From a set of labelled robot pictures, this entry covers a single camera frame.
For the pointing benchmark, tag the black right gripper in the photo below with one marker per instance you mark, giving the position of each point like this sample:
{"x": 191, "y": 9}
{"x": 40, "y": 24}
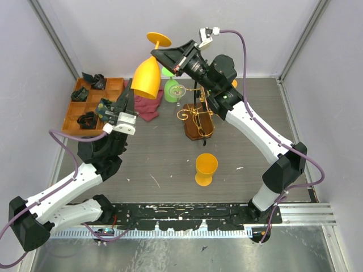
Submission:
{"x": 173, "y": 58}

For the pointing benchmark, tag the orange plastic wine glass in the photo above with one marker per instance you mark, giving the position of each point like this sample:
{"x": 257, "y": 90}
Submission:
{"x": 147, "y": 77}

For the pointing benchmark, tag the green plastic wine glass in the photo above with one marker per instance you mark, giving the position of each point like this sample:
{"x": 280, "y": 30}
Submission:
{"x": 170, "y": 82}

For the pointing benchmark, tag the clear wine glass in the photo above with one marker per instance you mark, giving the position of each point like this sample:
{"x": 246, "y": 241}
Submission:
{"x": 177, "y": 91}

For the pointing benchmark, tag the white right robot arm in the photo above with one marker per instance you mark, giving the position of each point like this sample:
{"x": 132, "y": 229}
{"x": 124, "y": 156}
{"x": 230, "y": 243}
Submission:
{"x": 286, "y": 159}

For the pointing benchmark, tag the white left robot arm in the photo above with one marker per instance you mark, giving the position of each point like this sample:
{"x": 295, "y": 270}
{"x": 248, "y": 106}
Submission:
{"x": 35, "y": 219}

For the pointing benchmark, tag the blue yellow patterned cloth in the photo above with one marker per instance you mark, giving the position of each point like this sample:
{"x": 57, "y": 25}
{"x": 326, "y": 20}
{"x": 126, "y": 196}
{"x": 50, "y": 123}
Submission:
{"x": 103, "y": 109}

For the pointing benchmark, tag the maroon cloth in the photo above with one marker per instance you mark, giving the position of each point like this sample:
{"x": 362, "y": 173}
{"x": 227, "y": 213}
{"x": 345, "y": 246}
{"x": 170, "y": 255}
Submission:
{"x": 145, "y": 108}

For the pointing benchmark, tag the dark folded cloth item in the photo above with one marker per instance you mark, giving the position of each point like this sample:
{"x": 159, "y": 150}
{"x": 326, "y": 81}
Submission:
{"x": 97, "y": 81}

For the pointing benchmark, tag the black red cloth bundle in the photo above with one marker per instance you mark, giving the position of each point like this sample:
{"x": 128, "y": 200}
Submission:
{"x": 88, "y": 120}

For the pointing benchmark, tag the wooden compartment tray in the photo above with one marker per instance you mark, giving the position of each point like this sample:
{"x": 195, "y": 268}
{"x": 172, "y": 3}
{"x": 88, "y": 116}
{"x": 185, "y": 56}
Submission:
{"x": 113, "y": 89}

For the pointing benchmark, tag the dark cloth bundle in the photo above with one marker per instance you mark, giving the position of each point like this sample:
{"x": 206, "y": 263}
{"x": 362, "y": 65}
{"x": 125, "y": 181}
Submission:
{"x": 79, "y": 95}

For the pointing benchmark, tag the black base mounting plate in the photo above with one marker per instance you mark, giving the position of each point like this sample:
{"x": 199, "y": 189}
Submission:
{"x": 186, "y": 216}

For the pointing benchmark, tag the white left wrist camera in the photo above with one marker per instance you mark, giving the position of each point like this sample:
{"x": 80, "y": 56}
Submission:
{"x": 123, "y": 123}

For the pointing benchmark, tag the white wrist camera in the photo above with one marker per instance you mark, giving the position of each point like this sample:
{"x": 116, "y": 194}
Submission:
{"x": 123, "y": 123}
{"x": 206, "y": 35}

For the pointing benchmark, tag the gold wire wine glass rack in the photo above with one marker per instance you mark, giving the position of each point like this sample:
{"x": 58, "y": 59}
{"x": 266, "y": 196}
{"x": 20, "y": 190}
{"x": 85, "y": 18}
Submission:
{"x": 197, "y": 116}

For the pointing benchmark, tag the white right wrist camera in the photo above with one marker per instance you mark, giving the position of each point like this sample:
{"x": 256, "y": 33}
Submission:
{"x": 206, "y": 35}

